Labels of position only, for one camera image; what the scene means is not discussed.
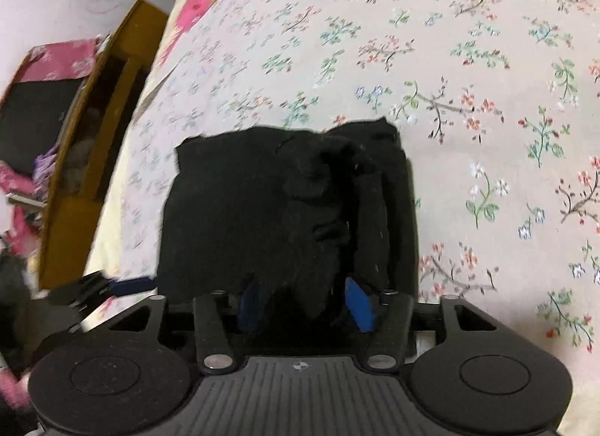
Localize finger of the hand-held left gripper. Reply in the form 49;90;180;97
109;277;158;298

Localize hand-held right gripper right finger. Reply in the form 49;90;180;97
343;277;498;375

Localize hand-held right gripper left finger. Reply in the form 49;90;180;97
107;280;266;375

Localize black pants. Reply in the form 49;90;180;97
157;118;419;324

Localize white floral bedsheet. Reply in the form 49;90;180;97
110;0;600;436

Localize pink floral cloth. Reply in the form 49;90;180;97
14;37;101;85

